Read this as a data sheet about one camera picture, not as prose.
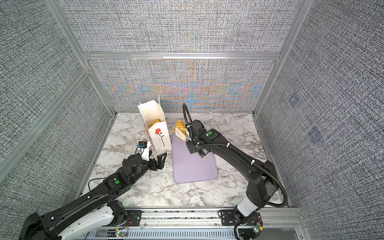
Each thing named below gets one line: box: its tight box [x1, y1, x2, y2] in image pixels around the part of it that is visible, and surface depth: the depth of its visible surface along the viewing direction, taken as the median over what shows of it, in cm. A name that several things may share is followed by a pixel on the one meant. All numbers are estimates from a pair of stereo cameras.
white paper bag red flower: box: [137, 95, 172, 154], surface depth 92 cm
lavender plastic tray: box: [171, 132, 218, 184], surface depth 91 cm
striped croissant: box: [174, 119, 187, 136], surface depth 87 cm
